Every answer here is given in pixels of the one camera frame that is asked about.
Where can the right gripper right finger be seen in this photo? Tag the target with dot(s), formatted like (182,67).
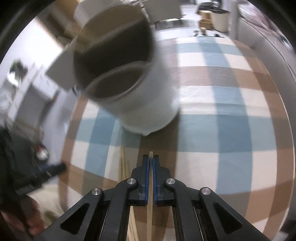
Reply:
(199,214)

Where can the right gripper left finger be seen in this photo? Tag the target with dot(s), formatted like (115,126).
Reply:
(103,214)

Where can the wooden chopstick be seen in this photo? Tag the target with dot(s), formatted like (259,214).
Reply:
(150,199)
(121,166)

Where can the person's left hand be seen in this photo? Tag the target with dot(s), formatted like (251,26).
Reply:
(23,218)

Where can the plaid checkered tablecloth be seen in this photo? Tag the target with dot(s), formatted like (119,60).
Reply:
(232,134)

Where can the potted green plant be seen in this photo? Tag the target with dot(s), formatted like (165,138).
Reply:
(19,69)

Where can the beige armchair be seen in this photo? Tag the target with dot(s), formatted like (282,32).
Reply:
(160,10)
(61,71)

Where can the white utensil holder cylinder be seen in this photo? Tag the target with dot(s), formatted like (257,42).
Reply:
(119,65)

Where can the white trash bin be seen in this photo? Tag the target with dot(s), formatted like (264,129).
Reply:
(220,20)

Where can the cardboard box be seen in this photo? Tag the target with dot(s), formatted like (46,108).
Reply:
(206,20)

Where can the grey sofa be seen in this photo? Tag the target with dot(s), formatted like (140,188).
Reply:
(252,27)

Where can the beige armchair far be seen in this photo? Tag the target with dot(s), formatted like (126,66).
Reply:
(160,10)

